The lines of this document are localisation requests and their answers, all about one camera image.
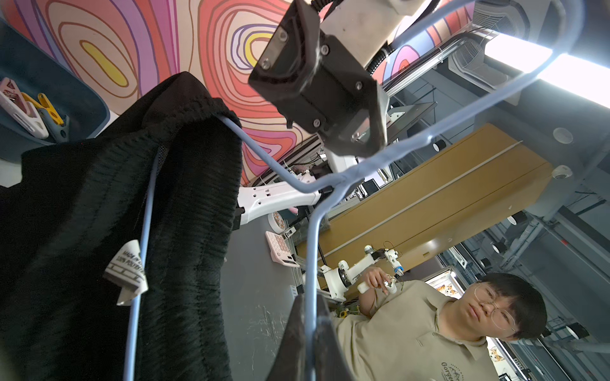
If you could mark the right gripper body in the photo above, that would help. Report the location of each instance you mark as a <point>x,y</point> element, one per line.
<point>315,82</point>

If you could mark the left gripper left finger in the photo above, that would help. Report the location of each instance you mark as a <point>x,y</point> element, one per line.
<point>290,358</point>

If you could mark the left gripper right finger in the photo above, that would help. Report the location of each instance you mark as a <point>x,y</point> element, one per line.
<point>329,360</point>

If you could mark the light blue wire hanger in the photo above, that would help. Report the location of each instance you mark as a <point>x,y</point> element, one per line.
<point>353,23</point>

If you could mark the black shorts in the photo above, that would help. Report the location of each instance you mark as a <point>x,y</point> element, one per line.
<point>75,207</point>

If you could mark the person in beige shirt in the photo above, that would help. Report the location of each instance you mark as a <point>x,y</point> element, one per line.
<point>417,333</point>

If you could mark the pink calculator on desk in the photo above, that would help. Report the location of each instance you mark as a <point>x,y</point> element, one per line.
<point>279,250</point>

